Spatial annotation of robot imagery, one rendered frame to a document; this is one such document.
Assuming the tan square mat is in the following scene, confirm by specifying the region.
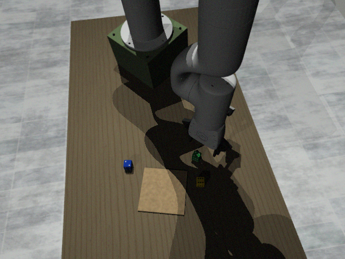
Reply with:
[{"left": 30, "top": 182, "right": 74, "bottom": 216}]
[{"left": 137, "top": 168, "right": 187, "bottom": 215}]

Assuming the yellow die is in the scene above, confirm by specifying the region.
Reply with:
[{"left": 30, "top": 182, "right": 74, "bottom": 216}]
[{"left": 196, "top": 177, "right": 205, "bottom": 187}]

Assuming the blue die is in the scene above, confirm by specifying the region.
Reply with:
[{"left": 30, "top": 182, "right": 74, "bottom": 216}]
[{"left": 123, "top": 160, "right": 133, "bottom": 170}]

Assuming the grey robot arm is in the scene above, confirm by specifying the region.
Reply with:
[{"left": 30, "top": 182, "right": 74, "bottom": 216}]
[{"left": 121, "top": 0, "right": 259, "bottom": 131}]

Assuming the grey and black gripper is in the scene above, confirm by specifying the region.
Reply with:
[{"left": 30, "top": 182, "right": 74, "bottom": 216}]
[{"left": 182, "top": 114, "right": 232, "bottom": 157}]

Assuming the green die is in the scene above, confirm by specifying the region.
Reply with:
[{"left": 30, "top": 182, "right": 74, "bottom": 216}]
[{"left": 192, "top": 151, "right": 202, "bottom": 162}]

